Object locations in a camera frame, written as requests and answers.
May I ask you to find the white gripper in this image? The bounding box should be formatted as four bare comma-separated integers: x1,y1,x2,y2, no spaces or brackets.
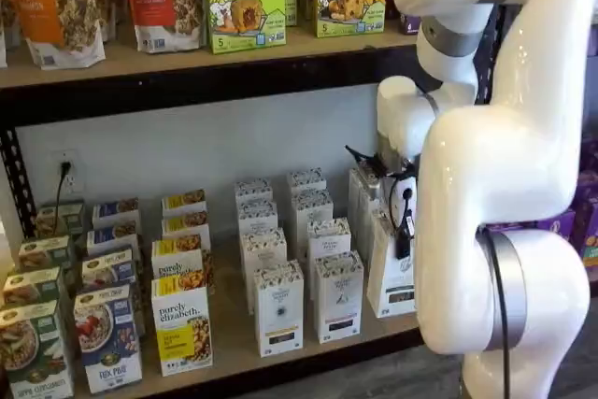
387,173,419,260

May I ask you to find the purple Annie's snack box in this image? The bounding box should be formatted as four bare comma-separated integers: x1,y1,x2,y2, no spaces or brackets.
577,225,598,281
572,169,598,232
536,209,577,251

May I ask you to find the wooden shelf board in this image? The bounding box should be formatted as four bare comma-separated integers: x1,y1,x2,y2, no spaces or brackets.
13,202,424,393
0,20,420,90

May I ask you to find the blue Z Bar box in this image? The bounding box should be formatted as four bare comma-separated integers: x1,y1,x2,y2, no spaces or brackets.
399,9,422,38

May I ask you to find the yellow purely elizabeth cereal box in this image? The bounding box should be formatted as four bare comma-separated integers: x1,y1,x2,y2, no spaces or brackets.
160,210,212,244
149,235,215,281
149,272,216,378
161,189,208,220

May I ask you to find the black metal shelf rack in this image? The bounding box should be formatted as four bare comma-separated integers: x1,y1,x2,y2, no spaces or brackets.
0,4,508,399

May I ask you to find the blue Nature's Path oatmeal box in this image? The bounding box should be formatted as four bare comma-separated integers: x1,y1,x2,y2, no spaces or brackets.
85,221,142,256
80,246,142,293
73,283,144,395
91,197,141,230

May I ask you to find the green Nature's Path oatmeal box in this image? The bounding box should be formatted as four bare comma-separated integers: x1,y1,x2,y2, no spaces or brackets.
1,267,67,312
0,300,77,399
18,235,77,275
36,199,87,239

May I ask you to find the red purely elizabeth granola bag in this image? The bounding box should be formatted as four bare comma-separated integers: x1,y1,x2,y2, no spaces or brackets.
121,0,207,54

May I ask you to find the orange purely elizabeth granola bag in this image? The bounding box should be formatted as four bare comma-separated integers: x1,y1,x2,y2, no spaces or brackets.
0,0,107,71

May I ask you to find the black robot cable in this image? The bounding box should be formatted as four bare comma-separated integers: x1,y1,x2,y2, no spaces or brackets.
344,144,513,399

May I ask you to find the white wall outlet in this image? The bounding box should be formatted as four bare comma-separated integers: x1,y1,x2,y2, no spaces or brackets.
50,148,80,195

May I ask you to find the black power plug cord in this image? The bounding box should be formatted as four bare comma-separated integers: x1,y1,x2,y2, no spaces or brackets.
54,161,73,214

